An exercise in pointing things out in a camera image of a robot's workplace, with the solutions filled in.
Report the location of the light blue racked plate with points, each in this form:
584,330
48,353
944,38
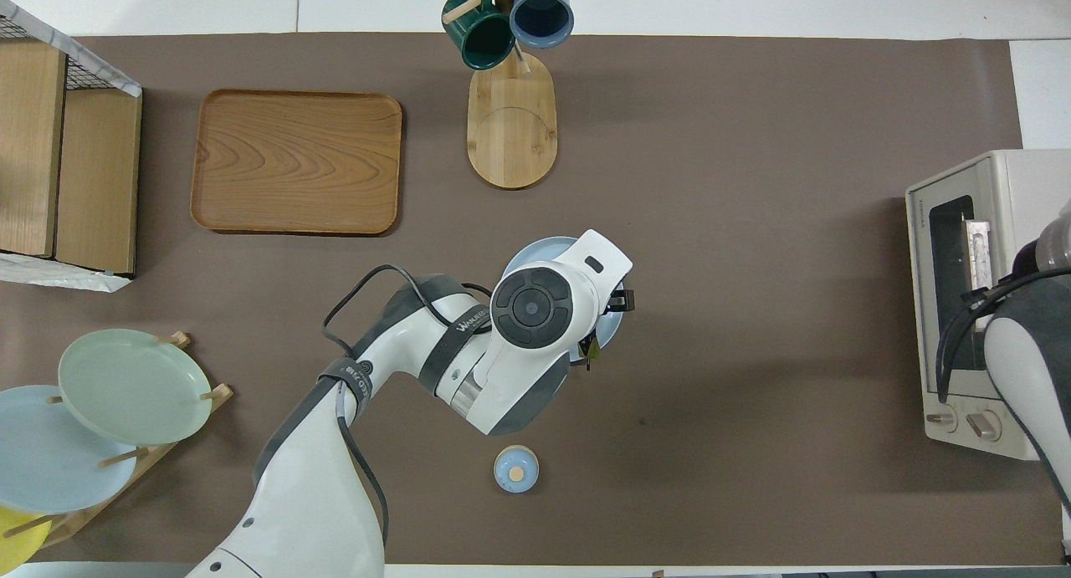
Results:
46,461

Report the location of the light blue serving plate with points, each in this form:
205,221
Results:
535,252

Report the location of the wooden dish rack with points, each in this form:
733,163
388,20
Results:
146,457

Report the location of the pale green plate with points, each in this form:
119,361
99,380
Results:
134,386

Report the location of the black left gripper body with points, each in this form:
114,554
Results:
621,300

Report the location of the wooden mug tree stand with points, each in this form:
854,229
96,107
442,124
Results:
512,135

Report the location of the blue mug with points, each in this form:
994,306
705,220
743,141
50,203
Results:
541,13

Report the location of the dark green mug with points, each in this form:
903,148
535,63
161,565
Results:
484,38

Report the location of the brown table mat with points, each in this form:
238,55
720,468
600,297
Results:
753,227

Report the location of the round oven knob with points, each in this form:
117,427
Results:
984,426
942,418

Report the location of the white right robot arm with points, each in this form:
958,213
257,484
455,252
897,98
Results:
1033,369

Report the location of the beige toaster oven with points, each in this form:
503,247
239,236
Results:
1029,176

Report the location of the yellow plate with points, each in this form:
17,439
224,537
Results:
17,544

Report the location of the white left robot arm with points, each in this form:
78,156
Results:
519,344

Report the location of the dark purple eggplant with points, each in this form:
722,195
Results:
591,352

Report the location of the rectangular wooden tray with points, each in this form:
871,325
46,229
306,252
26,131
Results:
297,161

